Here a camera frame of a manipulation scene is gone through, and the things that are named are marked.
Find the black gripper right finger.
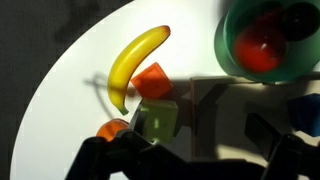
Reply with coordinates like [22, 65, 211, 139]
[245, 112, 320, 180]

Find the orange toy fruit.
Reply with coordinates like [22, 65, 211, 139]
[95, 117, 130, 143]

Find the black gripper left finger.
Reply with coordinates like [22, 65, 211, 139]
[65, 102, 188, 180]

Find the green plastic bowl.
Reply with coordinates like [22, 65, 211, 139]
[213, 0, 320, 84]

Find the yellow toy banana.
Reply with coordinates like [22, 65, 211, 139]
[107, 24, 172, 117]

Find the dark round toy fruit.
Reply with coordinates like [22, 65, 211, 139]
[281, 1, 320, 42]

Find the red toy tomato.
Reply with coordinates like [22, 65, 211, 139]
[232, 23, 288, 74]

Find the lime green block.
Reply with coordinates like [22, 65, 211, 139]
[139, 97, 180, 145]

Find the wooden tray frame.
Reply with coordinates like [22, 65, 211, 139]
[189, 75, 320, 162]

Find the orange block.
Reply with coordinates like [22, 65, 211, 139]
[130, 61, 175, 100]

